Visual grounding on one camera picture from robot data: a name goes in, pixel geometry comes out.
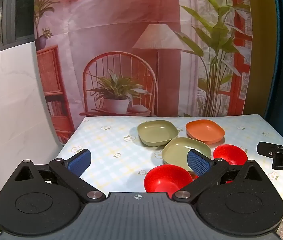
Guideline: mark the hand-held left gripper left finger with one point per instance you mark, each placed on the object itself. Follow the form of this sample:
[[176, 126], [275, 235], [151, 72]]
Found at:
[[79, 161]]

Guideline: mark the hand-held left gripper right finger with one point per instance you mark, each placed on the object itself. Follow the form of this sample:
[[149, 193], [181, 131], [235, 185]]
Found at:
[[199, 165]]

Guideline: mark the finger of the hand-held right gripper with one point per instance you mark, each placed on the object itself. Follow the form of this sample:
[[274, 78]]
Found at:
[[266, 148]]

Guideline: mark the green square plate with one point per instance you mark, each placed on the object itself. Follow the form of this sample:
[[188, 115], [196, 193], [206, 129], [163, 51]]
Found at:
[[179, 152], [157, 132]]

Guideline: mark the red bowl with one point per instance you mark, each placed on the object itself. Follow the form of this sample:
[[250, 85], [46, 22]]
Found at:
[[230, 152], [166, 178]]

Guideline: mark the orange square plate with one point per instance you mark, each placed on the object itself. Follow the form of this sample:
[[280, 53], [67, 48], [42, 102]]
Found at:
[[205, 131]]

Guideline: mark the floral checked tablecloth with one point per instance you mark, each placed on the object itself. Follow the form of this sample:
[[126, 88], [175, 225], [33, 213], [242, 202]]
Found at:
[[106, 140]]

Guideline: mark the printed backdrop cloth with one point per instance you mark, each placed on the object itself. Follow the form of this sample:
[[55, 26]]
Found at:
[[121, 30]]

